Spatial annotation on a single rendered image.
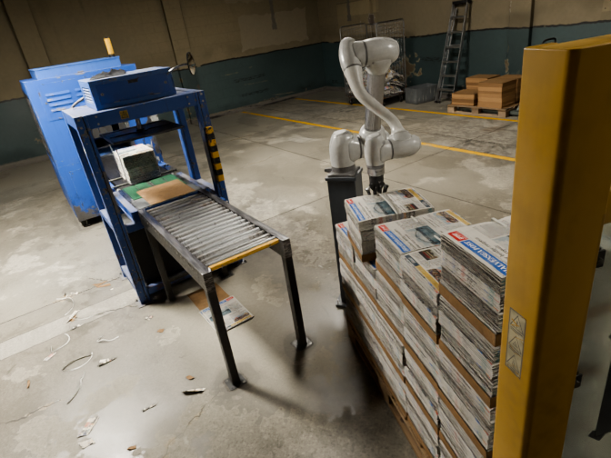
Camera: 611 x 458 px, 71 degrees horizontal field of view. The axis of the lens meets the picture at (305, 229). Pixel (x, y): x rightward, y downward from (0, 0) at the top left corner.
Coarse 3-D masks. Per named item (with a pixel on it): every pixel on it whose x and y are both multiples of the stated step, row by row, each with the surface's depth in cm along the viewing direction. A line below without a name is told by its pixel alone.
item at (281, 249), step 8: (200, 192) 350; (208, 192) 346; (216, 200) 326; (232, 208) 307; (248, 216) 289; (256, 224) 275; (264, 224) 274; (272, 232) 262; (280, 240) 252; (288, 240) 252; (272, 248) 267; (280, 248) 256; (288, 248) 254; (288, 256) 256
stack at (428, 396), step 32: (352, 256) 234; (352, 288) 250; (384, 288) 196; (352, 320) 271; (384, 320) 205; (384, 352) 219; (416, 352) 174; (384, 384) 232; (416, 384) 182; (416, 416) 192; (416, 448) 206
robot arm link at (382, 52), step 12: (372, 48) 224; (384, 48) 225; (396, 48) 228; (372, 60) 227; (384, 60) 229; (372, 72) 235; (384, 72) 235; (372, 84) 241; (384, 84) 243; (372, 120) 259; (360, 132) 270; (372, 132) 264; (384, 132) 267; (360, 144) 269; (360, 156) 274
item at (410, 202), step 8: (392, 192) 225; (400, 192) 223; (408, 192) 221; (416, 192) 220; (392, 200) 216; (400, 200) 214; (408, 200) 213; (416, 200) 211; (424, 200) 210; (400, 208) 206; (408, 208) 205; (416, 208) 203; (424, 208) 202; (432, 208) 203; (408, 216) 202
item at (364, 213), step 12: (348, 204) 217; (360, 204) 215; (372, 204) 214; (348, 216) 225; (360, 216) 204; (372, 216) 202; (384, 216) 200; (348, 228) 231; (360, 228) 201; (372, 228) 202; (360, 240) 206; (372, 240) 205; (360, 252) 210; (372, 252) 208
